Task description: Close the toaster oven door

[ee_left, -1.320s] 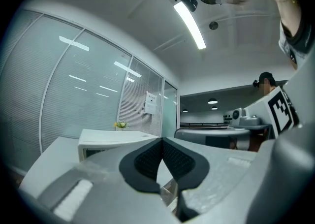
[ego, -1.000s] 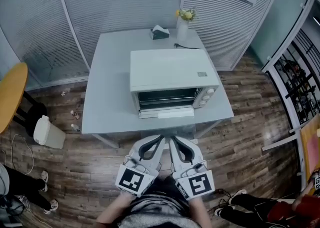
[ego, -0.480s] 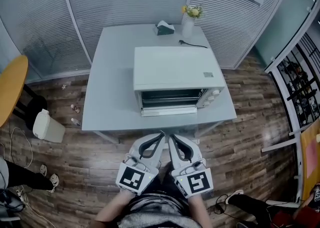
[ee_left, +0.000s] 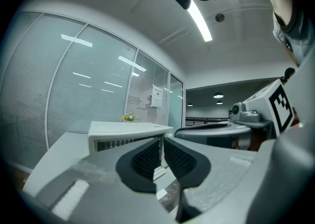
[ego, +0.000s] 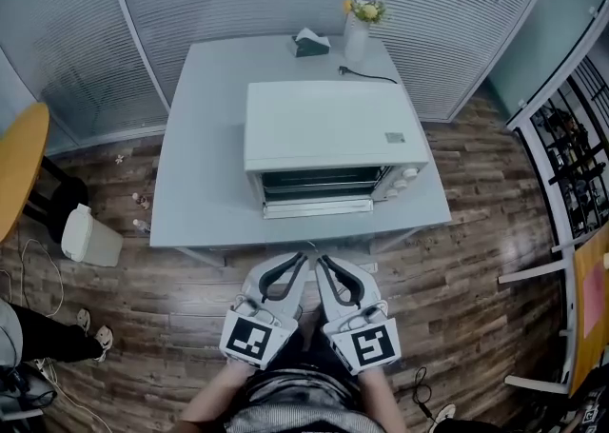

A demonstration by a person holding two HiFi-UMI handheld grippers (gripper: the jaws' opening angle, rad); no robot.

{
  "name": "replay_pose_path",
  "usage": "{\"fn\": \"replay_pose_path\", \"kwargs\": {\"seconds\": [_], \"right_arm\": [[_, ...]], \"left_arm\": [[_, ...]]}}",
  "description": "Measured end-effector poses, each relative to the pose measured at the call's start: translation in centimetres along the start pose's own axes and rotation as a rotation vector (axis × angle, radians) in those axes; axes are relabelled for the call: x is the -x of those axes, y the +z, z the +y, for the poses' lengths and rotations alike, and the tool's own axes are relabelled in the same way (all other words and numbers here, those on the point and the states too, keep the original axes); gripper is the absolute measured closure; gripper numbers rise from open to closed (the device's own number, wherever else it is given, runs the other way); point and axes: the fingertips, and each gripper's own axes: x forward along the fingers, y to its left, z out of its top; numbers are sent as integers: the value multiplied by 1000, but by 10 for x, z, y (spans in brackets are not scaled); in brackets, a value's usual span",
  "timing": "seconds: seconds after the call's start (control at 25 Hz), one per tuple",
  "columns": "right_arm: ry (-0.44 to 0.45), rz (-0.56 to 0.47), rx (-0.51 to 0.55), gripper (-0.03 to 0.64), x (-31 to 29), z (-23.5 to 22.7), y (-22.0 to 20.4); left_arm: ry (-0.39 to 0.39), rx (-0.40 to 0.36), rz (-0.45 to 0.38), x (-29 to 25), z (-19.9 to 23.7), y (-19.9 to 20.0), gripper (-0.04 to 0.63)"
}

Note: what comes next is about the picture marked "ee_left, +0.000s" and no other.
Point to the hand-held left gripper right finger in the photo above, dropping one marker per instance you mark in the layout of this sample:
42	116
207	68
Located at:
221	166

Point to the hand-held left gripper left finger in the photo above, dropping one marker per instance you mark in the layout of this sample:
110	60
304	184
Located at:
105	169

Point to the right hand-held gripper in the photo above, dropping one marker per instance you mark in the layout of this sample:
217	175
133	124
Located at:
278	109

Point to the white oven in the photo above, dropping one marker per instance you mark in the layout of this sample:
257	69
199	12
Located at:
123	128

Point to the glass door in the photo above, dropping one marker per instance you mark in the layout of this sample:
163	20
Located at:
176	102

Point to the black railing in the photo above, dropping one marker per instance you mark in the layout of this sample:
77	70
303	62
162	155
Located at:
206	119

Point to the yellow flower bouquet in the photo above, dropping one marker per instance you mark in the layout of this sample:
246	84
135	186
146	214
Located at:
129	117

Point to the white paper notice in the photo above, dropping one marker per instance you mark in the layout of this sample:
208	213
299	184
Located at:
157	95

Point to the white ceiling light panel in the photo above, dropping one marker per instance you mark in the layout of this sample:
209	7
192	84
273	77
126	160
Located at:
200	22

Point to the round ceiling speaker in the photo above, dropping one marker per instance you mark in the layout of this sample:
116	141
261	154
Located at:
219	17

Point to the person's grey t-shirt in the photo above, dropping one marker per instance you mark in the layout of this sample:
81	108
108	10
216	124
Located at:
301	43

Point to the right hand-held gripper camera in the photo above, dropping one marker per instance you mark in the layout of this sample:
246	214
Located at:
243	114

